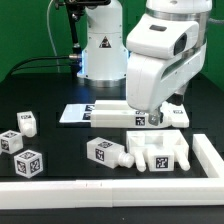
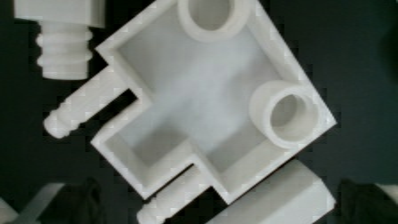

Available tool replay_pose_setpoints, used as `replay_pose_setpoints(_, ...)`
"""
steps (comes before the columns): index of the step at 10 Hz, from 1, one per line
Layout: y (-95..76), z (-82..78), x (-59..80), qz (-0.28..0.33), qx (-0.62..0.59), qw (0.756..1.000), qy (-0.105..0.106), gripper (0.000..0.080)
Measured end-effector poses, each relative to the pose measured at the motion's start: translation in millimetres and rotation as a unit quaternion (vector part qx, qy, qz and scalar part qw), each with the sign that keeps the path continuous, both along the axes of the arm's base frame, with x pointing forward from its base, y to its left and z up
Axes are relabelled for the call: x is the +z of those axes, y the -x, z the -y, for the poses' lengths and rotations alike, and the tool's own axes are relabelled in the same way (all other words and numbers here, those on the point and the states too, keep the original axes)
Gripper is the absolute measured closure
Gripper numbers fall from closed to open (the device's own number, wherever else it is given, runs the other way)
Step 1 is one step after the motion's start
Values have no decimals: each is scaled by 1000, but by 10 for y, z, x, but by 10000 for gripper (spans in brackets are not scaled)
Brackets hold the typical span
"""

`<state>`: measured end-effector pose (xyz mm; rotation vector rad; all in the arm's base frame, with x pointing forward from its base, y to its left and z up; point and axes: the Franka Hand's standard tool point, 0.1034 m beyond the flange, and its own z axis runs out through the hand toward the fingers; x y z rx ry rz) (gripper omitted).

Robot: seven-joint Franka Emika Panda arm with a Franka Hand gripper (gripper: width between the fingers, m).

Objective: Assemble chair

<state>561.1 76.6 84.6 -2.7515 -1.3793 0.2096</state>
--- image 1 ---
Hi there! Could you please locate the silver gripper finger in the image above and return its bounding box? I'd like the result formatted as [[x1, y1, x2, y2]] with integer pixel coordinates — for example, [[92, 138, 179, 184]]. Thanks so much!
[[148, 114, 160, 126]]

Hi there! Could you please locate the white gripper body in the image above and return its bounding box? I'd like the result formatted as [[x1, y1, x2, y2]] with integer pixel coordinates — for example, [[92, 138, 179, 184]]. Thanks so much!
[[126, 45, 206, 112]]

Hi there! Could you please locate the white chair seat part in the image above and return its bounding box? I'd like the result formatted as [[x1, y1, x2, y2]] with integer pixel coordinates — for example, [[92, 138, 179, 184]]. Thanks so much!
[[126, 130, 190, 172]]

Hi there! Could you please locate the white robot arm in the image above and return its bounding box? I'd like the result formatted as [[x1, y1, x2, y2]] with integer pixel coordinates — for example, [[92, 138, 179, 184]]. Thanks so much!
[[78, 0, 212, 126]]

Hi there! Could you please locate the white chair backrest part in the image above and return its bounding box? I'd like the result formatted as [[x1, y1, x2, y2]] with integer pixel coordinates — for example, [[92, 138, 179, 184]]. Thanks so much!
[[90, 100, 189, 129]]

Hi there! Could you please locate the white L-shaped fence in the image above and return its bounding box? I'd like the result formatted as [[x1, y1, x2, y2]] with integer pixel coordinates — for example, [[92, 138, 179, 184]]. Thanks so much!
[[0, 134, 224, 210]]

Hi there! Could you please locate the flat white tagged plate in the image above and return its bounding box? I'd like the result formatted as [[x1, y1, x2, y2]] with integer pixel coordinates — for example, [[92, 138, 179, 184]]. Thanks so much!
[[59, 104, 95, 123]]

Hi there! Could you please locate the white tagged cube front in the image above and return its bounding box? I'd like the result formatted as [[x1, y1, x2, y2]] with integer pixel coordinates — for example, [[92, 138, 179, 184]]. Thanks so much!
[[14, 150, 43, 178]]

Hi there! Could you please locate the white tagged cube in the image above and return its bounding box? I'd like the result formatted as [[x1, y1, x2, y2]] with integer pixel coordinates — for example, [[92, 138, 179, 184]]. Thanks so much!
[[14, 150, 43, 178], [0, 130, 23, 154]]

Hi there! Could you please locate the white tagged cube left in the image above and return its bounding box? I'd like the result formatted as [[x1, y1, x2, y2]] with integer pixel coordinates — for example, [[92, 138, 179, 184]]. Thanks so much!
[[0, 130, 23, 154]]

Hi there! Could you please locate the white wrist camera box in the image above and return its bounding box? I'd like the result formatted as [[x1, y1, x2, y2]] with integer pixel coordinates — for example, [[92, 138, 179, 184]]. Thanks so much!
[[126, 14, 199, 60]]

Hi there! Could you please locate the grey cable behind robot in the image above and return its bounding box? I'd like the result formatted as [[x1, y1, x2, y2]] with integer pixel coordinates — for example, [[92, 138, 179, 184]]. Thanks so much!
[[46, 0, 62, 73]]

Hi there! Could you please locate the black cable at base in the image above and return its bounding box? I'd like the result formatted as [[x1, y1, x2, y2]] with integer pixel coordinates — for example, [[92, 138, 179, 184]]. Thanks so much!
[[5, 54, 82, 81]]

